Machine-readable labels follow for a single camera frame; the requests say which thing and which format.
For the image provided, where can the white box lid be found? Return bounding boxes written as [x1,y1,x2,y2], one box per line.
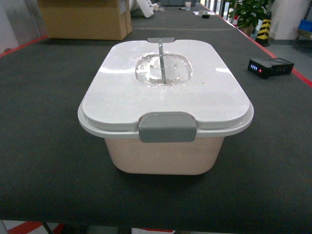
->
[78,39,254,143]

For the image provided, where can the black battery pack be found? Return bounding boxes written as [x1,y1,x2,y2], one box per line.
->
[247,58,294,79]

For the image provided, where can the white paper cup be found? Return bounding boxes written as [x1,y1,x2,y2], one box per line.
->
[185,1,192,11]

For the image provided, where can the cardboard box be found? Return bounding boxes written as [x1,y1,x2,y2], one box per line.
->
[38,0,132,40]

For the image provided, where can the potted green plant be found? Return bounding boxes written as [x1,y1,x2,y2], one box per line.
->
[228,0,274,36]

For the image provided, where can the yellow black striped post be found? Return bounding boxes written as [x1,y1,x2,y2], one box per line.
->
[255,11,272,47]

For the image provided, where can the pink plastic storage box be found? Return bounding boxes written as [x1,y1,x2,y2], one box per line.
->
[105,136,224,175]

